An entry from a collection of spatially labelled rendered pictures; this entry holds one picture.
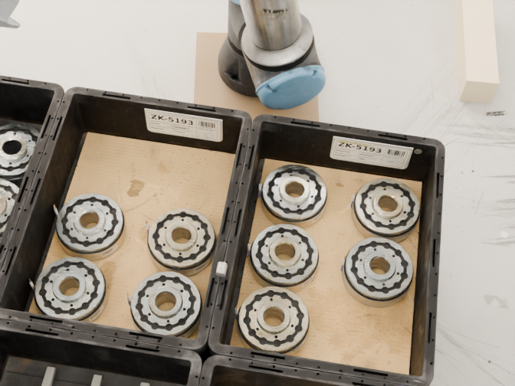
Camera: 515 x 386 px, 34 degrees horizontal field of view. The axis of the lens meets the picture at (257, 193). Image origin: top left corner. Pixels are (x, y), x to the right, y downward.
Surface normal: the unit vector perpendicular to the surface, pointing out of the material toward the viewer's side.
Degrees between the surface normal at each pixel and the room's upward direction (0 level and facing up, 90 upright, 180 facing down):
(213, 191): 0
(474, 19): 0
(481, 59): 0
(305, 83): 98
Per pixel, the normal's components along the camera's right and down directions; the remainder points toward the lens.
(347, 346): 0.03, -0.52
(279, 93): 0.29, 0.88
